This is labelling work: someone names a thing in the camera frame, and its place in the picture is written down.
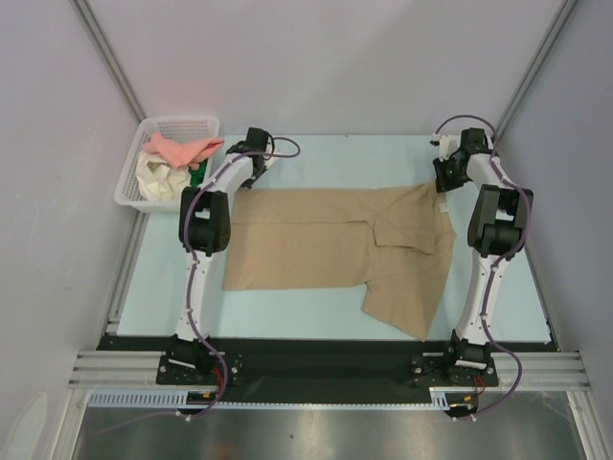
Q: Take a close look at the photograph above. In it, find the beige t shirt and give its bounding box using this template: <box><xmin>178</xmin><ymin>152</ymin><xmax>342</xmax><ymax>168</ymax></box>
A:
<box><xmin>223</xmin><ymin>182</ymin><xmax>456</xmax><ymax>341</ymax></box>

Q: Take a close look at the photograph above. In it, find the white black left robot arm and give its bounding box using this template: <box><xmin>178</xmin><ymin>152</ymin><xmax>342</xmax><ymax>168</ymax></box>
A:
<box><xmin>156</xmin><ymin>127</ymin><xmax>275</xmax><ymax>385</ymax></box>

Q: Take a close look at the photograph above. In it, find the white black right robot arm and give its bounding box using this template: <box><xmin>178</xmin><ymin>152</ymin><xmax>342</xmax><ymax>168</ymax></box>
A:
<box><xmin>431</xmin><ymin>127</ymin><xmax>534</xmax><ymax>385</ymax></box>

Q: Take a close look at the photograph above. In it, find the green cloth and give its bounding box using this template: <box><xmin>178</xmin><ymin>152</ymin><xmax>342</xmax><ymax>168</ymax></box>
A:
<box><xmin>189</xmin><ymin>159</ymin><xmax>208</xmax><ymax>187</ymax></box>

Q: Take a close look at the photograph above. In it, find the pink cloth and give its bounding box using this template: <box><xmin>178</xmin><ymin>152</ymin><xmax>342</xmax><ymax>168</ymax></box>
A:
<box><xmin>143</xmin><ymin>133</ymin><xmax>224</xmax><ymax>170</ymax></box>

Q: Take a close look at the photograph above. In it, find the white plastic basket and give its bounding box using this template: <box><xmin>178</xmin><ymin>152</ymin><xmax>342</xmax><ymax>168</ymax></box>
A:
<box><xmin>114</xmin><ymin>115</ymin><xmax>223</xmax><ymax>213</ymax></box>

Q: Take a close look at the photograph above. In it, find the cream white cloth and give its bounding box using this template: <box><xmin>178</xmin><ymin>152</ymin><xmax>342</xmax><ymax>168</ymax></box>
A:
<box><xmin>135</xmin><ymin>150</ymin><xmax>191</xmax><ymax>201</ymax></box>

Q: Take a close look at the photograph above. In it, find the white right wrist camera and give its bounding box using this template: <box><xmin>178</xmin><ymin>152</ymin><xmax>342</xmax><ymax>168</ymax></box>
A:
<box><xmin>430</xmin><ymin>134</ymin><xmax>459</xmax><ymax>162</ymax></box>

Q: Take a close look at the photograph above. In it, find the right aluminium corner post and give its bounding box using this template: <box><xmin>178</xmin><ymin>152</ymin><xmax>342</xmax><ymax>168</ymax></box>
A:
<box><xmin>497</xmin><ymin>0</ymin><xmax>580</xmax><ymax>139</ymax></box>

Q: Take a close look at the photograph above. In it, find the aluminium corner post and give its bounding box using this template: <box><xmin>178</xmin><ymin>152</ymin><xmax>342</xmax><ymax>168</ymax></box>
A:
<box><xmin>497</xmin><ymin>0</ymin><xmax>580</xmax><ymax>139</ymax></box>
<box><xmin>69</xmin><ymin>0</ymin><xmax>147</xmax><ymax>123</ymax></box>

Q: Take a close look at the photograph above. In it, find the aluminium front rail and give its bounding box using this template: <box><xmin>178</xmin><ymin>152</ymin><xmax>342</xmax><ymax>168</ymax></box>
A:
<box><xmin>68</xmin><ymin>351</ymin><xmax>591</xmax><ymax>391</ymax></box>

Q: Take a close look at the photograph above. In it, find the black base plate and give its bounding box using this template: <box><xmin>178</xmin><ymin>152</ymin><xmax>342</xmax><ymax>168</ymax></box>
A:
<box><xmin>97</xmin><ymin>334</ymin><xmax>555</xmax><ymax>405</ymax></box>

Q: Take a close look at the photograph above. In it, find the left aluminium corner post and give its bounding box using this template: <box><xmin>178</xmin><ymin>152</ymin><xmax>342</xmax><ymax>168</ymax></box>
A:
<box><xmin>69</xmin><ymin>0</ymin><xmax>147</xmax><ymax>123</ymax></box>

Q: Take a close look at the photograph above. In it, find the white slotted cable duct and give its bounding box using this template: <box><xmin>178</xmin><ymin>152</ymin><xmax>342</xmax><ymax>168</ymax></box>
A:
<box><xmin>88</xmin><ymin>389</ymin><xmax>450</xmax><ymax>411</ymax></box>

